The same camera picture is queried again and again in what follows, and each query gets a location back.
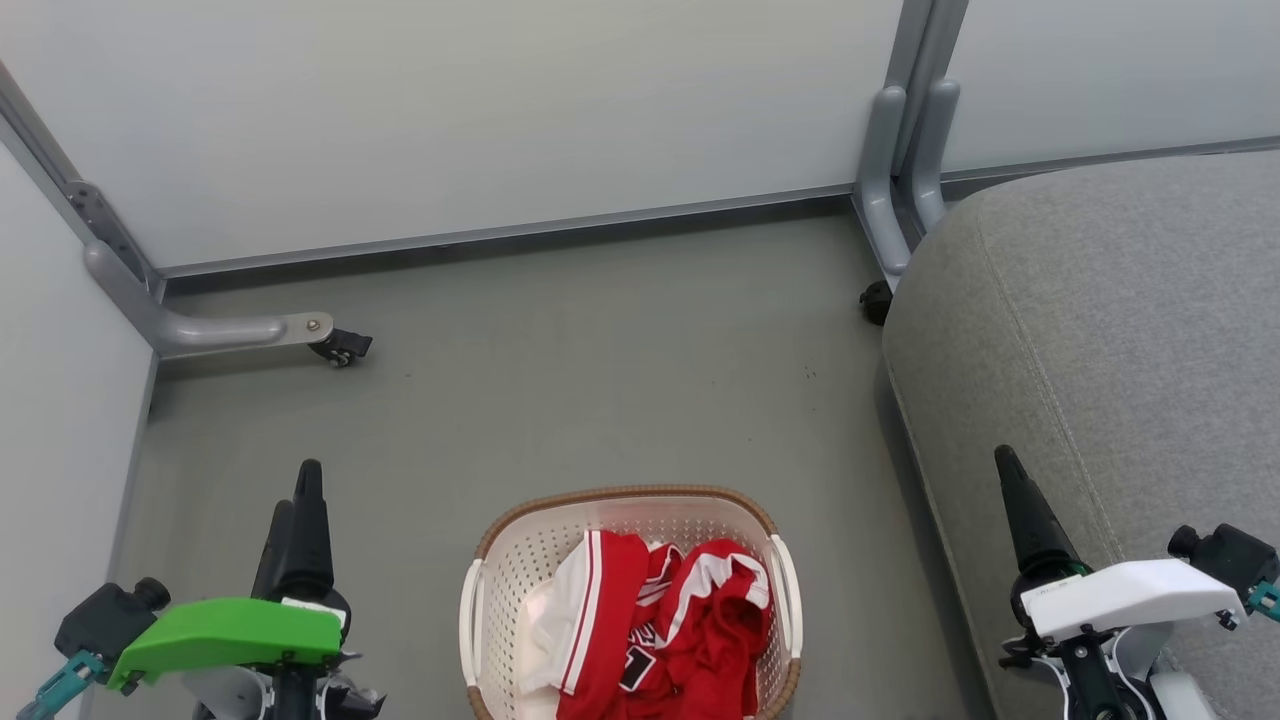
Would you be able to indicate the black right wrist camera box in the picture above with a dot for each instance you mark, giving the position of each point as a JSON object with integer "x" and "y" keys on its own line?
{"x": 1235, "y": 555}

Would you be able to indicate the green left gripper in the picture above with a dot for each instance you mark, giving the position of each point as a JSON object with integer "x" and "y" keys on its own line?
{"x": 225, "y": 632}

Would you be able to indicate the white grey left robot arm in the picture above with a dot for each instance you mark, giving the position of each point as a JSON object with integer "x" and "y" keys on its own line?
{"x": 230, "y": 695}

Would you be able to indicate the grey fabric sofa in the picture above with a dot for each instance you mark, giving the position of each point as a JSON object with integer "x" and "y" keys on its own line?
{"x": 1120, "y": 340}

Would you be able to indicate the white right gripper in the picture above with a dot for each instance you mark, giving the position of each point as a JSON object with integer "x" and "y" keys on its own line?
{"x": 1130, "y": 595}

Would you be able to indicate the black caster wheel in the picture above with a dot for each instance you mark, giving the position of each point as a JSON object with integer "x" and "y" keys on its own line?
{"x": 877, "y": 303}
{"x": 342, "y": 346}

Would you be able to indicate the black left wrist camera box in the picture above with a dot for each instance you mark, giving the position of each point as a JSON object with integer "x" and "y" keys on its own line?
{"x": 105, "y": 618}

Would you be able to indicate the red shirt with black patch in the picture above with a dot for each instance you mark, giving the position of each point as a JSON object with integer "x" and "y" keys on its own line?
{"x": 715, "y": 630}

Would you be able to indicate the grey curved partition leg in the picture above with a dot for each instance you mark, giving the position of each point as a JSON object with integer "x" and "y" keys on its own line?
{"x": 932, "y": 150}
{"x": 880, "y": 190}
{"x": 215, "y": 330}

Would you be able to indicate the white perforated laundry basket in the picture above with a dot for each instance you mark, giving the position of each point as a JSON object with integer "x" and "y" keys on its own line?
{"x": 520, "y": 560}

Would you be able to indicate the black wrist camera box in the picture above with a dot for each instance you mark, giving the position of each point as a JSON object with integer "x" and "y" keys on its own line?
{"x": 1235, "y": 555}
{"x": 105, "y": 618}

